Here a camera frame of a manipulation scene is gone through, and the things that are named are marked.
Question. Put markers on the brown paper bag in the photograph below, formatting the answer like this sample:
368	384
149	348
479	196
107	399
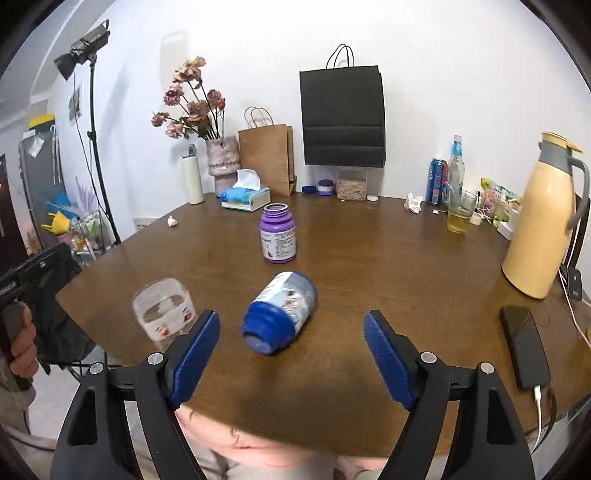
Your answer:
268	157

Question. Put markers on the person's pink clothing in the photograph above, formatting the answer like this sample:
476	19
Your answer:
277	454

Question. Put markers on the small white garlic clove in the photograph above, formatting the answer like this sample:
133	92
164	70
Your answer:
172	222

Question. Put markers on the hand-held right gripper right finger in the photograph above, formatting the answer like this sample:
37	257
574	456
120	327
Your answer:
385	355

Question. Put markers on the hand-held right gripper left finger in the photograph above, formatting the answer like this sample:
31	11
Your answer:
196	353

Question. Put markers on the small white box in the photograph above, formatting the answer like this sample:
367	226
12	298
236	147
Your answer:
506	230

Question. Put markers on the person's left hand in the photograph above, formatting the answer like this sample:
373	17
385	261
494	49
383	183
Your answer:
23	346

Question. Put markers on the black paper bag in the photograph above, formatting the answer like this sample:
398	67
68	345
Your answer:
344	115

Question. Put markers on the colourful snack bag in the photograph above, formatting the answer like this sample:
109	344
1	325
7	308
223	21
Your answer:
501	196

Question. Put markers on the cream thermos jug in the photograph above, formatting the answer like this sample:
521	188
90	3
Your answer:
538	217

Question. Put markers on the pink ceramic vase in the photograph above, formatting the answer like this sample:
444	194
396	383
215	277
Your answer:
222	159

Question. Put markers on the glass of yellow drink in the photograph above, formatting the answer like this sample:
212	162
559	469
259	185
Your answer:
459	217

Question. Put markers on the blue tissue box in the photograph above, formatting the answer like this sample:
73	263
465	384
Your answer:
244	194

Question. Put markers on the black studio light stand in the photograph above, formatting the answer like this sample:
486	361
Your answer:
94	138

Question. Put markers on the blue drink can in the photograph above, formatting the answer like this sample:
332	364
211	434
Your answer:
436	182

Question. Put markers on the black smartphone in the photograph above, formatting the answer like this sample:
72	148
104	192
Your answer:
524	344

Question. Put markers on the dried pink flowers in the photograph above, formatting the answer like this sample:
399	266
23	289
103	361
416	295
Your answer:
196	108

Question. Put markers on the crumpled white tissue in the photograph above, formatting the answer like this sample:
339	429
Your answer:
413	204

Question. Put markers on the person's left forearm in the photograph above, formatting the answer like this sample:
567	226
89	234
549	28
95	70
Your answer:
14	401

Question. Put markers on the clear grain container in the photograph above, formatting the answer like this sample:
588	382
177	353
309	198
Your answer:
352	187

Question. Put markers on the small purple white jar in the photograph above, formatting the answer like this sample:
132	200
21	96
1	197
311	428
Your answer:
326	188

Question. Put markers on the clear bottle blue cap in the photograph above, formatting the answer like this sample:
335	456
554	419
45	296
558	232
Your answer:
456	170

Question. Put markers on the blue lidded jar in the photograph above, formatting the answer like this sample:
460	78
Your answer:
277	314

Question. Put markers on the cluttered storage cart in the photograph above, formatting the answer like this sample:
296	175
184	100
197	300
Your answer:
81	226

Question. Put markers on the purple pill bottle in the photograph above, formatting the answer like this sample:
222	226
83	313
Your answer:
278	235

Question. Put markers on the dark refrigerator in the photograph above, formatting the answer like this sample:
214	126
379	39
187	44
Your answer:
41	184

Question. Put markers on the clear plastic cup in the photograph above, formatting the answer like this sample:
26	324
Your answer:
162	311

